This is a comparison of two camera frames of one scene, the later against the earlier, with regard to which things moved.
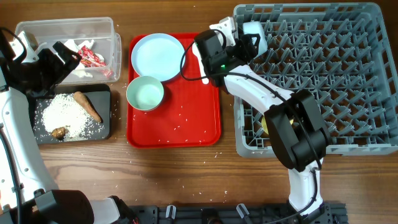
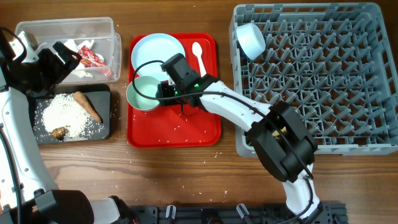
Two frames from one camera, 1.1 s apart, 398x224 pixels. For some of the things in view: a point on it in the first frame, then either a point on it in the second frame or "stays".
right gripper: (251, 50) → (162, 90)
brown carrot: (83, 99) stays
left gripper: (47, 56) stays
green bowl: (145, 93) stays
